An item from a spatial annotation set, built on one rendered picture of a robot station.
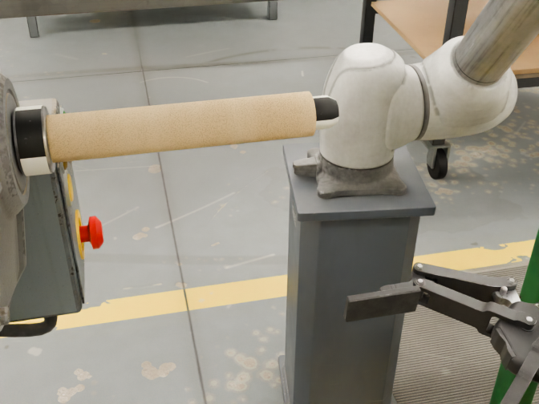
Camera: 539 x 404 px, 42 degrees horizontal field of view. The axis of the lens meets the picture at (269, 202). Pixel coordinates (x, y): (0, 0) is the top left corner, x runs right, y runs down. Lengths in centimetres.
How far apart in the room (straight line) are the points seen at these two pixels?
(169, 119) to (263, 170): 235
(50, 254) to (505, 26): 81
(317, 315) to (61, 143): 114
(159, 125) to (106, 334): 169
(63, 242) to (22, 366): 136
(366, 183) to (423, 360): 79
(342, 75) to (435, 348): 102
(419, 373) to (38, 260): 142
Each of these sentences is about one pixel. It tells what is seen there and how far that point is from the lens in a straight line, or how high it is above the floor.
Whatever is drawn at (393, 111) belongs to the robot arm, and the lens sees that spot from 135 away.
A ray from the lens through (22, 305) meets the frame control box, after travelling 83.
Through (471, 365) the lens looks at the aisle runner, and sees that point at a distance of 208.
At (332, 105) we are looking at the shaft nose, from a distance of 50.
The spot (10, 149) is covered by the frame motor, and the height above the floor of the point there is 126.
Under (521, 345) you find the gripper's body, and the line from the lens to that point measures 66.
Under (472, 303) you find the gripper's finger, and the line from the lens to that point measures 67.
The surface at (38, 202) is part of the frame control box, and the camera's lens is 75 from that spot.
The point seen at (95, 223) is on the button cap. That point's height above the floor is 99.
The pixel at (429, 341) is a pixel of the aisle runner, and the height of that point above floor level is 0.
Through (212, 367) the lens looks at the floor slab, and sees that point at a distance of 201.
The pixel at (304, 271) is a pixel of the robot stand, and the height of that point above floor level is 52.
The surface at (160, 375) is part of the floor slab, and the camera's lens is 200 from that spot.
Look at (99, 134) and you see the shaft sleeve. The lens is 47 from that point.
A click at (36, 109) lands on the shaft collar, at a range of 48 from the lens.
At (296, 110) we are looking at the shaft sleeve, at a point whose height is 126.
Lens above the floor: 148
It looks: 34 degrees down
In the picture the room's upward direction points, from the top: 1 degrees clockwise
